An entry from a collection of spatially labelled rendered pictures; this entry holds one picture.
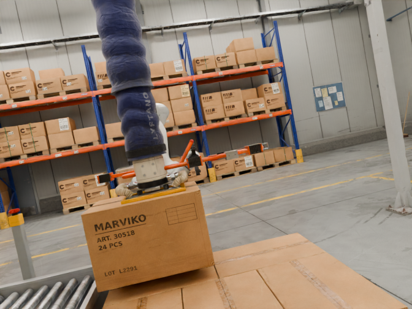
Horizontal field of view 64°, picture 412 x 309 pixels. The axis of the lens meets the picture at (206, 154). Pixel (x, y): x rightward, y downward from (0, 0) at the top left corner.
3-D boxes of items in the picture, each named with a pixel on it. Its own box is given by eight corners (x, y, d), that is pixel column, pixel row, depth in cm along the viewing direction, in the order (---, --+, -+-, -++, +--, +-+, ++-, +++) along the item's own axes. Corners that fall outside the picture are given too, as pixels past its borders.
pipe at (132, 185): (119, 197, 169) (118, 187, 169) (126, 190, 194) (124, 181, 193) (184, 183, 172) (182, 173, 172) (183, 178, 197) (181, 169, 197)
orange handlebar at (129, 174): (102, 185, 177) (100, 178, 177) (112, 179, 207) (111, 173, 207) (265, 149, 186) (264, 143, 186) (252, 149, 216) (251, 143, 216)
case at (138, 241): (97, 292, 162) (80, 214, 160) (111, 263, 202) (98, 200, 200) (214, 265, 168) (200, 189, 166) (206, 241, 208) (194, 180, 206)
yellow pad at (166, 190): (121, 205, 167) (118, 195, 167) (124, 202, 177) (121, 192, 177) (186, 190, 170) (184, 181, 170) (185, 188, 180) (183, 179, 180)
